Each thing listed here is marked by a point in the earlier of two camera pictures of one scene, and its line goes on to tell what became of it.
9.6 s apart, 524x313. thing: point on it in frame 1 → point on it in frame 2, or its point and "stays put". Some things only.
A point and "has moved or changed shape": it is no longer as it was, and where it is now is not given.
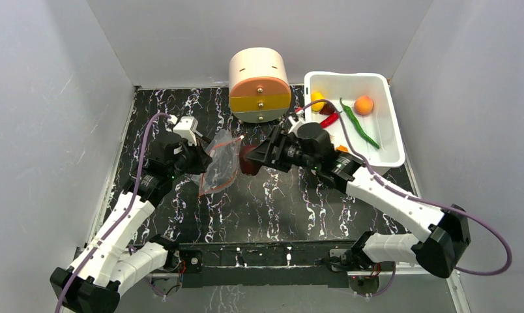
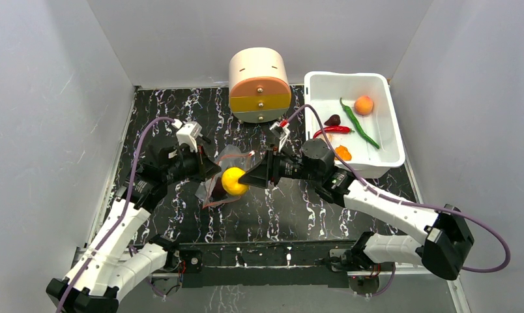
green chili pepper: (356, 123) stays put
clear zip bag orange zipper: (224, 148) has moved or changed shape
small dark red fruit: (328, 109) → (334, 120)
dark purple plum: (248, 166) → (218, 192)
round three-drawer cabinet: (259, 88) stays put
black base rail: (275, 264) stays put
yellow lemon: (315, 96) → (230, 180)
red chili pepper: (330, 120) → (335, 130)
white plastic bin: (366, 102) stays put
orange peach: (363, 105) stays put
